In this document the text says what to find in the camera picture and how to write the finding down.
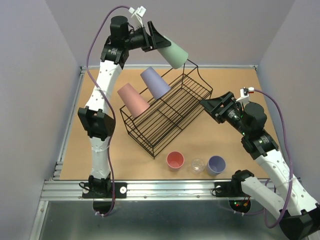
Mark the aluminium table frame rail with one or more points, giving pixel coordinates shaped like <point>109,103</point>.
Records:
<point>148,179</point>

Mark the red plastic cup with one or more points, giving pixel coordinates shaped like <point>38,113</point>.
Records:
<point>175,160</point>

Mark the black wire dish rack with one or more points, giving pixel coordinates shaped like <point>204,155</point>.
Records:
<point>169,115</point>

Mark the light purple plastic cup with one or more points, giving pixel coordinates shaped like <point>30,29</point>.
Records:
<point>155,83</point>

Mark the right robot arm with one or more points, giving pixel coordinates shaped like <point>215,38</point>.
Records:
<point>296,211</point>

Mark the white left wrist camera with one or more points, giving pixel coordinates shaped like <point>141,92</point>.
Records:
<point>137,15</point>

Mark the clear plastic cup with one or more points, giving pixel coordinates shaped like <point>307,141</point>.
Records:
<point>197,165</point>

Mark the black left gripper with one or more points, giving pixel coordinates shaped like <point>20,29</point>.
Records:
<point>157,40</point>

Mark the pink plastic cup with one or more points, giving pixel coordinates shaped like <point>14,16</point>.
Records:
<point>134,102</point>

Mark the green plastic cup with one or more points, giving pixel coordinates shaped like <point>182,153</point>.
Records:
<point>174,55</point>

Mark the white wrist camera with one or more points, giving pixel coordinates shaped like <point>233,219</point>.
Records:
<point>245,95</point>
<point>137,15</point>

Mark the dark purple plastic cup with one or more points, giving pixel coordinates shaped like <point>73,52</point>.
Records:
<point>215,165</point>

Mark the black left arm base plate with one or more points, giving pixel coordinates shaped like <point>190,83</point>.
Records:
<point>89,192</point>

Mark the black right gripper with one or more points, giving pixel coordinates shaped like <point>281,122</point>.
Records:
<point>213,105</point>

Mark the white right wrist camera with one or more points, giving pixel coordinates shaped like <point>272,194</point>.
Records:
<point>245,95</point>

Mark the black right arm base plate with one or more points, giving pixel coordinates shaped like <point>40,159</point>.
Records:
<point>227,189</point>

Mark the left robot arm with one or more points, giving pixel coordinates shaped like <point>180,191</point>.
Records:
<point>97,117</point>

